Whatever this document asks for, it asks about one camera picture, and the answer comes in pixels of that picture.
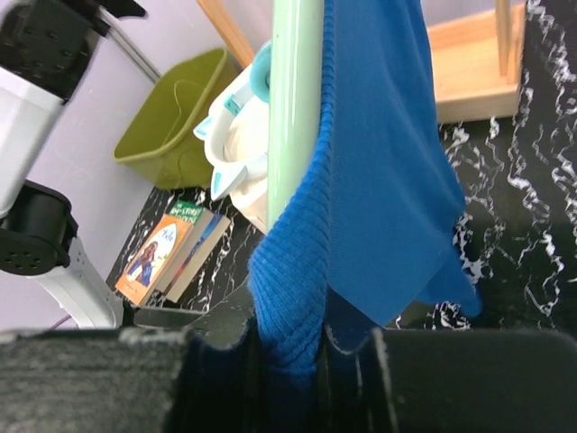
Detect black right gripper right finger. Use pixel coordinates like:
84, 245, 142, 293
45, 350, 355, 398
322, 328, 576, 432

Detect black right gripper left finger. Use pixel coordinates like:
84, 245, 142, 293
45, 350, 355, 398
1, 327, 252, 432

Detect blue tank top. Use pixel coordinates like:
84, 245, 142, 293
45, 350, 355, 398
249, 0, 481, 377

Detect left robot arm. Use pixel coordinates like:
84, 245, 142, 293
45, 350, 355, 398
1, 1, 147, 328

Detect orange Othello book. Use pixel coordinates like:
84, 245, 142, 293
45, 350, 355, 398
115, 214, 194, 306

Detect green storey house book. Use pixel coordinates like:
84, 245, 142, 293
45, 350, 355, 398
154, 200, 214, 293

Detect blue cover book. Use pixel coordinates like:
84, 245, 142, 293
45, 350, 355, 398
165, 210, 230, 302

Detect black marble pattern mat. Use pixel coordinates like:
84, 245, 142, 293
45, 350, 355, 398
105, 0, 577, 333

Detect olive green plastic bin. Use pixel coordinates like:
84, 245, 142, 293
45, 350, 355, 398
114, 48, 238, 189

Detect white stacked storage box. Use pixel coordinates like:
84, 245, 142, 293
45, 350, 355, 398
224, 97, 269, 234

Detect teal cat ear headphones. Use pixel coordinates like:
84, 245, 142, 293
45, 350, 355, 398
193, 41, 271, 200

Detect wooden clothes rack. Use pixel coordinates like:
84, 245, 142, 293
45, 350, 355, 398
200, 1, 526, 128

